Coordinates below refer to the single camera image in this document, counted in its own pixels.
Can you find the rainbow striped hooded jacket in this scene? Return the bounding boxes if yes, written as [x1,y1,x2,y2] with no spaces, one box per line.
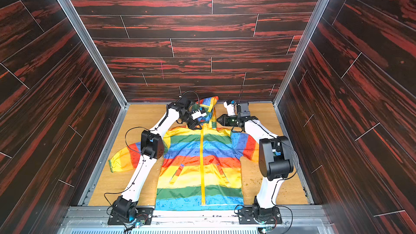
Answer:
[108,96,261,212]

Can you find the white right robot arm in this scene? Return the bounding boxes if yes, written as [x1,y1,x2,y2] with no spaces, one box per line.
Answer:
[217,114,299,224]

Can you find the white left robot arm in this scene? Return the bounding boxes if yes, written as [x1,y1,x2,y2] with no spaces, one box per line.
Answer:
[108,96,207,229]

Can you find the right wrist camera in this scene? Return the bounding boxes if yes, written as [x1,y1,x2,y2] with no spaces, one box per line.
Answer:
[224,100,251,117]

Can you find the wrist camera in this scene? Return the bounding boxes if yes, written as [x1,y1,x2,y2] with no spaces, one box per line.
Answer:
[191,105,207,120]
[224,100,251,117]

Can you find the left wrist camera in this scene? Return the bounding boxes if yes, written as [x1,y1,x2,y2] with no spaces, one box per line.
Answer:
[191,105,207,120]

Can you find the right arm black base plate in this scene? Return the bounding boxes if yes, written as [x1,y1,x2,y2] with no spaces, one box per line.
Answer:
[234,205,282,225]

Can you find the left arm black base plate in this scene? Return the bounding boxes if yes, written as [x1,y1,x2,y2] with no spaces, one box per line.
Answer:
[107,206,154,228]

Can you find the aluminium left floor rail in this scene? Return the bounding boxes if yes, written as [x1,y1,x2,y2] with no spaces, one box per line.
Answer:
[76,103,130,206]

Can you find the aluminium front frame rail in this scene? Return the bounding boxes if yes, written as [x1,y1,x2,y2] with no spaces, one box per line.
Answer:
[58,205,336,234]

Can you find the aluminium corner post left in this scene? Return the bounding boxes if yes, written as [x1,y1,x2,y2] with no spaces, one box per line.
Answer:
[57,0,128,109]

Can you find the aluminium corner post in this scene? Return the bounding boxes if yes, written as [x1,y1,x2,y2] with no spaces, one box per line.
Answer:
[274,0,330,110]
[57,0,128,109]

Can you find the aluminium corner post right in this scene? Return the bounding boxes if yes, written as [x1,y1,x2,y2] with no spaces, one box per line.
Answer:
[274,0,330,110]

